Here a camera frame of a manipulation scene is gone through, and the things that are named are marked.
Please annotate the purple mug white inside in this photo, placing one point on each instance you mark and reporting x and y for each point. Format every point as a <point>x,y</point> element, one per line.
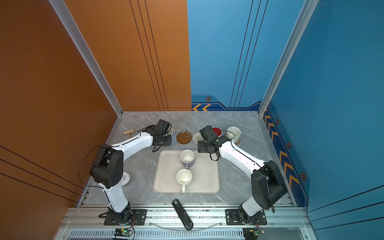
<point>187,157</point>

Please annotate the aluminium corner post right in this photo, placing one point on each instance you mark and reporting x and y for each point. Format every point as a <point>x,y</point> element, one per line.
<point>295,36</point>

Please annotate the green circuit board left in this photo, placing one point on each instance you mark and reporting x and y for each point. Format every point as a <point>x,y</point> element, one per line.
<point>124,233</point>

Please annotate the small wooden mallet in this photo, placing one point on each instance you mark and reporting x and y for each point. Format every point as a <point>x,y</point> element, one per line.
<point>129,132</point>

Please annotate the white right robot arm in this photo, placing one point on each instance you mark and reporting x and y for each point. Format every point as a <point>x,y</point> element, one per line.
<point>267,182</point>

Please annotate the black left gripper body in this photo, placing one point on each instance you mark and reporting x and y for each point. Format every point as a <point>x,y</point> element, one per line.
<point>166,140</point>

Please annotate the white round lid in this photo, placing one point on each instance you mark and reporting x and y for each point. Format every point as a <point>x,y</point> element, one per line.
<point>125,179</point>

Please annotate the beige serving tray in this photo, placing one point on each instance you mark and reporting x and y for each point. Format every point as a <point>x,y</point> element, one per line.
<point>206,179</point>

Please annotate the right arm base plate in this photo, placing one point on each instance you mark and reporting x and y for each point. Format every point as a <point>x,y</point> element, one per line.
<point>232,216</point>

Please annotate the aluminium corner post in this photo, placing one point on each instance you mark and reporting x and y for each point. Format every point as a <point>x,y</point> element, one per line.
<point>295,36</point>
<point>75,34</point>

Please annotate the glossy brown round coaster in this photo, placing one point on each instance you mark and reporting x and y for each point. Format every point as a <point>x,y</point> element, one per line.
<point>184,137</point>

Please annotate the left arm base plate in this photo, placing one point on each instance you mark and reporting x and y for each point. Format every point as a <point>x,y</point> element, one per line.
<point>135,217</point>

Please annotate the black handheld scanner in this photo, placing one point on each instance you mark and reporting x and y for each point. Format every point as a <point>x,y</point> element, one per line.
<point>182,214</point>

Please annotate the aluminium front rail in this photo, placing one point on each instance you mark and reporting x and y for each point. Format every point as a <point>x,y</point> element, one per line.
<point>284,216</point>

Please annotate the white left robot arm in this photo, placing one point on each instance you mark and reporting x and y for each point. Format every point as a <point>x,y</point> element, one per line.
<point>107,169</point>

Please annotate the red mug white handle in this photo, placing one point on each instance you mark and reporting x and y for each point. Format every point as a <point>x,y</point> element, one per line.
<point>218,131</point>

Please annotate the circuit board right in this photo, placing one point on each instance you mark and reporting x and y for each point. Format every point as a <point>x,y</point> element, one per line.
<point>252,233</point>

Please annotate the white woven round coaster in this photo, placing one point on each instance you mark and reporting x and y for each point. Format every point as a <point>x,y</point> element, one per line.
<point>197,137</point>

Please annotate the aluminium corner post left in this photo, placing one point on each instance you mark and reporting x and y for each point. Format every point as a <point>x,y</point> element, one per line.
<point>75,34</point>

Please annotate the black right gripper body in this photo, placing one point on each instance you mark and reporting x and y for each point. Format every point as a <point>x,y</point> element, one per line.
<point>203,147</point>

